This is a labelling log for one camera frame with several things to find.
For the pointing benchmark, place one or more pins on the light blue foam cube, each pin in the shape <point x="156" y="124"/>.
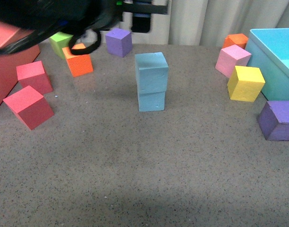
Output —
<point x="151" y="101"/>
<point x="151" y="72"/>

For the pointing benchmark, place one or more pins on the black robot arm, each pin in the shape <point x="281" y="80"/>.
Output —
<point x="45" y="18"/>

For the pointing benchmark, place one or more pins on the purple foam cube far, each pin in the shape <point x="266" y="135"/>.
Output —
<point x="119" y="42"/>

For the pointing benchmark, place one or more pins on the orange foam cube centre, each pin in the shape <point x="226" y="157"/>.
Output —
<point x="78" y="64"/>

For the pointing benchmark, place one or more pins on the grey curtain backdrop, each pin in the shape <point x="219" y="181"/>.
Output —
<point x="208" y="22"/>

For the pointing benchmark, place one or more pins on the yellow foam cube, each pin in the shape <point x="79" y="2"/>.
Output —
<point x="245" y="83"/>

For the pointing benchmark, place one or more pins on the green foam cube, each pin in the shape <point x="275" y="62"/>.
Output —
<point x="58" y="41"/>

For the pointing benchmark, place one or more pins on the red foam cube front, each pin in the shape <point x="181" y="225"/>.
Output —
<point x="29" y="106"/>

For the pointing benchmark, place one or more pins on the dark red foam cube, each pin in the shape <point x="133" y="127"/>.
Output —
<point x="34" y="75"/>

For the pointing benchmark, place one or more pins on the orange foam cube behind pink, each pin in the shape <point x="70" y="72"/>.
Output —
<point x="235" y="39"/>

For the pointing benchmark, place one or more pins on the purple foam cube near bin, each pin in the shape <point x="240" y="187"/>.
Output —
<point x="274" y="120"/>

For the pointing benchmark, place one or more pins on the light blue plastic bin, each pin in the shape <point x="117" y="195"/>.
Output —
<point x="270" y="53"/>

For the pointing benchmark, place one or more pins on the salmon pink plastic bin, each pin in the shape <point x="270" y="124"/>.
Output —
<point x="8" y="63"/>

